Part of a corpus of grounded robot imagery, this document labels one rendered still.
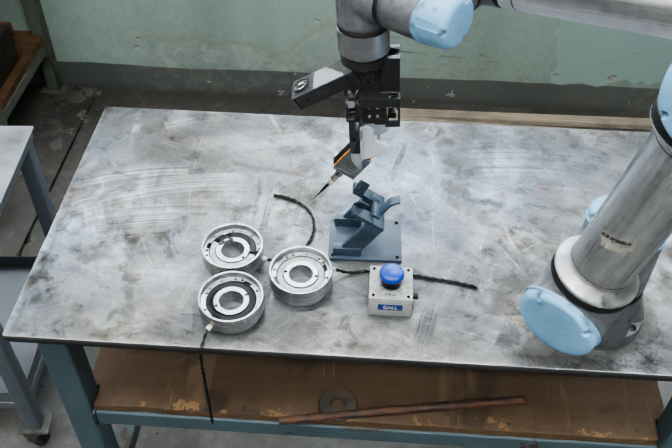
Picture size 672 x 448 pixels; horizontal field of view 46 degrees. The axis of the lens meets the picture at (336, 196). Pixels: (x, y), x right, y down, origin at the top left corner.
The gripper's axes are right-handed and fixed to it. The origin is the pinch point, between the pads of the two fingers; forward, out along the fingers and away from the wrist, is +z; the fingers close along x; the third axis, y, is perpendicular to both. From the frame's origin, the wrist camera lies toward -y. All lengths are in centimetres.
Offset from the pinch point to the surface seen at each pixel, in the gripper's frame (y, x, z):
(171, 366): -37, -12, 43
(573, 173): 41, 20, 23
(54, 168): -111, 103, 93
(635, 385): 51, -11, 48
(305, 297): -8.3, -16.0, 16.2
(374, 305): 2.8, -16.8, 17.3
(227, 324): -20.0, -22.3, 15.0
